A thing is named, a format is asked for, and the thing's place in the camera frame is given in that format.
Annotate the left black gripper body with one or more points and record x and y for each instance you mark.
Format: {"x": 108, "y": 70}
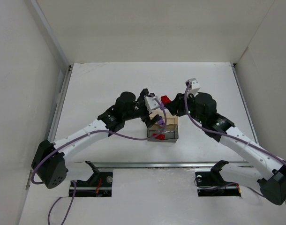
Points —
{"x": 145, "y": 107}

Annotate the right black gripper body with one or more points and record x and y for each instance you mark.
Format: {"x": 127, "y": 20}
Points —
{"x": 175, "y": 106}

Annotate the red lego brick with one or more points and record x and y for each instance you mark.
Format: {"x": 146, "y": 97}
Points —
{"x": 159, "y": 136}
{"x": 165, "y": 99}

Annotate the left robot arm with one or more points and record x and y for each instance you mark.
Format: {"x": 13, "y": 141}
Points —
{"x": 53, "y": 163}

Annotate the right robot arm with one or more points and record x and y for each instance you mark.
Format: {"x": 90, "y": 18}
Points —
{"x": 269, "y": 174}

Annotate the orange transparent container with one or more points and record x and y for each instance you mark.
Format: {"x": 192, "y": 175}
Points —
{"x": 169, "y": 121}

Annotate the grey transparent container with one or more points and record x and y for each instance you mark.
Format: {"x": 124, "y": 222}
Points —
{"x": 171, "y": 133}

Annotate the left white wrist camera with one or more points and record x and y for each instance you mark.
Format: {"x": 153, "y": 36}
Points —
{"x": 151, "y": 103}

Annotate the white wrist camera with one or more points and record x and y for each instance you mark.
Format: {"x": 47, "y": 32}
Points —
{"x": 193, "y": 86}
{"x": 151, "y": 103}

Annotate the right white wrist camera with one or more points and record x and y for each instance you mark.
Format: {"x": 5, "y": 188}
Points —
{"x": 193, "y": 86}

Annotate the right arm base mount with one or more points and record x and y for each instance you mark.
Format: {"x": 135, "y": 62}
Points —
{"x": 210, "y": 183}

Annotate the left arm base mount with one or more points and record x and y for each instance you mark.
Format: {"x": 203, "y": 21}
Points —
{"x": 98, "y": 182}

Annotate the aluminium rail front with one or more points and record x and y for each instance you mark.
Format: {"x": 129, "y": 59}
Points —
{"x": 153, "y": 165}

